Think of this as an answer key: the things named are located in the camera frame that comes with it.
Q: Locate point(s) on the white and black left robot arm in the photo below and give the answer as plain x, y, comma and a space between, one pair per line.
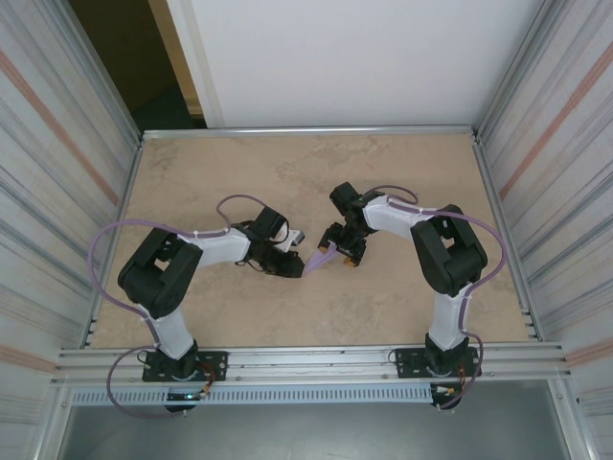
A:
153, 282

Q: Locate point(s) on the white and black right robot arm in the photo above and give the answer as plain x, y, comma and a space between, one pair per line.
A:
450, 254

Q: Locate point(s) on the grey metal shelf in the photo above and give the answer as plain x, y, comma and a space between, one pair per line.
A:
311, 431

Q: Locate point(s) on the black base controller board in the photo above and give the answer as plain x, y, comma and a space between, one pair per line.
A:
184, 407
445, 402

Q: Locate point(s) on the wide aluminium mounting rail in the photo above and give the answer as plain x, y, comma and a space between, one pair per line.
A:
311, 364

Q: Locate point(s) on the thin aluminium table edge rail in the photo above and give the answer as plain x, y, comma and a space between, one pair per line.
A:
311, 131

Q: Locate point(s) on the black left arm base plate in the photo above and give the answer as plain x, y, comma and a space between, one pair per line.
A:
215, 364

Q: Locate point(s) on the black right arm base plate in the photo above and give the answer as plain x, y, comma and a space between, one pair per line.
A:
407, 364

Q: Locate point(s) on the aluminium side table rail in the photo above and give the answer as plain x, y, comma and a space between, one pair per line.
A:
506, 239
125, 196

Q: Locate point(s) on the white door frame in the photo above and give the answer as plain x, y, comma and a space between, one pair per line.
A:
196, 62

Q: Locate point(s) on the aluminium corner post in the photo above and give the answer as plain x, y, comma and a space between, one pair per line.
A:
98, 72
517, 72

